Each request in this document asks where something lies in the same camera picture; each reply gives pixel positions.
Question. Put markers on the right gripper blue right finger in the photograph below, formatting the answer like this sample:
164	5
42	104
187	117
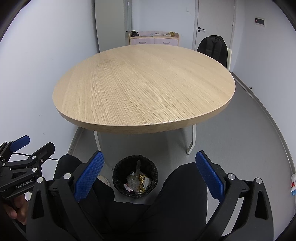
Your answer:
255	219

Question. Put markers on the wall switch panel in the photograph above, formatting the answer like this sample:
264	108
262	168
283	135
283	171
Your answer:
259	21

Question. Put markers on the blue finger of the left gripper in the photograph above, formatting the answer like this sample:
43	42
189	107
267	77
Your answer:
9	148

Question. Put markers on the person's left hand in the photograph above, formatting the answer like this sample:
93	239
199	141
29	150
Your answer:
20	212

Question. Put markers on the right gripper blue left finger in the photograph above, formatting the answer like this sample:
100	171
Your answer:
70	189

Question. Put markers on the clear plastic bag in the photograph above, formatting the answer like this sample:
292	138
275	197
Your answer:
133	181

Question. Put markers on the round wooden table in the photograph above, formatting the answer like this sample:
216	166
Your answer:
143	89

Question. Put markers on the red white packet on floor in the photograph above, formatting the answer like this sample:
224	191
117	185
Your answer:
293	184

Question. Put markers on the yellow snack wrapper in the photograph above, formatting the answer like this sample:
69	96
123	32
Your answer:
143	181

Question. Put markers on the blue white milk carton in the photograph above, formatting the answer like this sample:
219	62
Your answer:
128	188

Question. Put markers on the tall white cabinet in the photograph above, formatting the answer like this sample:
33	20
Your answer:
113	23

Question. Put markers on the person's left black leg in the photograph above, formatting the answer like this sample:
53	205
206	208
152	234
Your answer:
100	211

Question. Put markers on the person's left white shoe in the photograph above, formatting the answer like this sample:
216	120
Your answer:
104	180

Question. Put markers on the white door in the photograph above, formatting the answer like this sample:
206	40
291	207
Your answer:
214	17

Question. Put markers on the white chair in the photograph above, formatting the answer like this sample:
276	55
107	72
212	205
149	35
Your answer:
229	52

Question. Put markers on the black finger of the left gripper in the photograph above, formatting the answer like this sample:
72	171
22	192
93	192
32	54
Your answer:
42	154

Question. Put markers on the black trash bin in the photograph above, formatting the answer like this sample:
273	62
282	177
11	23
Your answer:
127	167

